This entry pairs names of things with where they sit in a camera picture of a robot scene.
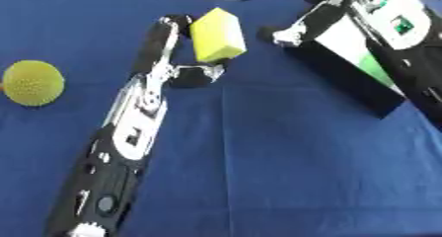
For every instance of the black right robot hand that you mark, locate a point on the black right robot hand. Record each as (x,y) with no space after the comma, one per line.
(320,20)

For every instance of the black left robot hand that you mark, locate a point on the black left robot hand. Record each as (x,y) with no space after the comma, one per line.
(154,46)

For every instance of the yellow rectangular block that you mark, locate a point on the yellow rectangular block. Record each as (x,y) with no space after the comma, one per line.
(217,33)

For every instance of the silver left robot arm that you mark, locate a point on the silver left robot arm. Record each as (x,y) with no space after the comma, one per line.
(133,132)

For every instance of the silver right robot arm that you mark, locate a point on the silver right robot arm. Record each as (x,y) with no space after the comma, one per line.
(403,23)

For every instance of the black box with white inside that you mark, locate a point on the black box with white inside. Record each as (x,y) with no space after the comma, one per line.
(351,79)

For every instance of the yellow spiky ball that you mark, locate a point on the yellow spiky ball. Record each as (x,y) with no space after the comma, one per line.
(33,83)

